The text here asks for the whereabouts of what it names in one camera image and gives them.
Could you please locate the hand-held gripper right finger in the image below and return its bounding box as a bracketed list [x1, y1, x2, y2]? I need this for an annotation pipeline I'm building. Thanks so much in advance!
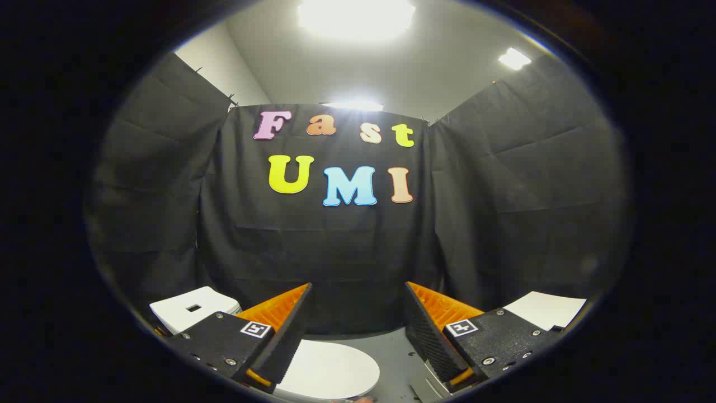
[404, 281, 564, 395]

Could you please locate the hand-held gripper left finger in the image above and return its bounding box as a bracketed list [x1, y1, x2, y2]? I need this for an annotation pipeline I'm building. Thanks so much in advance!
[167, 283, 313, 393]

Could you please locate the white toilet lid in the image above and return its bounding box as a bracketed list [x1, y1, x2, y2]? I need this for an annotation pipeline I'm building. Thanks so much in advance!
[273, 339, 381, 401]

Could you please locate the white toilet tank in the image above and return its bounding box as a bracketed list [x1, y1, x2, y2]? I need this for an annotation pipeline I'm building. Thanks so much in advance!
[150, 286, 242, 335]

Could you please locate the black backdrop cloth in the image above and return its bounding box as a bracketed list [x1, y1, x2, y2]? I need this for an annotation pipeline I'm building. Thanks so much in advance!
[84, 53, 633, 336]

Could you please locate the grey cabinet with white top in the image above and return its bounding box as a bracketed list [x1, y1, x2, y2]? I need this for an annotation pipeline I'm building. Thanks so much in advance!
[502, 291, 587, 332]

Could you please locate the long ceiling light panel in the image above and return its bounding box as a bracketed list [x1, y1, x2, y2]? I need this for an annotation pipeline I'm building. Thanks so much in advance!
[322, 100, 384, 112]

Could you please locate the large ceiling light panel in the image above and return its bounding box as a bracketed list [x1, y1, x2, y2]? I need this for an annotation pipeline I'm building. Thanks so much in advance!
[298, 0, 416, 41]

